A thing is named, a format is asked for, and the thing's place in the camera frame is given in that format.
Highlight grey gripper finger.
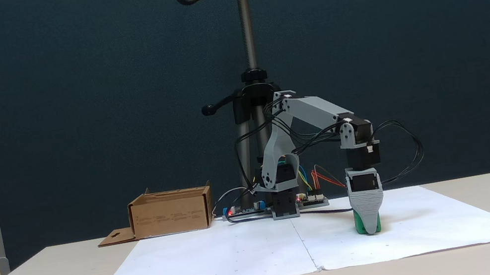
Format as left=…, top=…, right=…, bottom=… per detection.
left=353, top=199, right=387, bottom=237

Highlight green die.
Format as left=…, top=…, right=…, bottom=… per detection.
left=352, top=207, right=384, bottom=237

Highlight blue circuit board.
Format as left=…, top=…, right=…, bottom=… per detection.
left=221, top=199, right=271, bottom=221

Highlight white paper sheet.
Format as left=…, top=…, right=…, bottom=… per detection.
left=77, top=172, right=490, bottom=275

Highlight brown cardboard box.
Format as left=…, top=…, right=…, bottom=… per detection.
left=90, top=178, right=219, bottom=248

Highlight dark blue partition panel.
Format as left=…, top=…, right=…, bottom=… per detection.
left=0, top=0, right=490, bottom=275

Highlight black and orange power cable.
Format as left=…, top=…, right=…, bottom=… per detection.
left=292, top=159, right=354, bottom=220

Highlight circuit board with coloured wires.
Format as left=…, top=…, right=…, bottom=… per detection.
left=295, top=189, right=330, bottom=211

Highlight black gripper motor wires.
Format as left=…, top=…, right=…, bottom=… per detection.
left=368, top=116, right=429, bottom=186

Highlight black arm motor wires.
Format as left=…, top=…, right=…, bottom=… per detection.
left=225, top=85, right=359, bottom=205

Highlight grey USB cable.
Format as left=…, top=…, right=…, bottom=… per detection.
left=208, top=185, right=254, bottom=218

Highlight black camera tripod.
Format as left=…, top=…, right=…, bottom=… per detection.
left=182, top=0, right=307, bottom=214

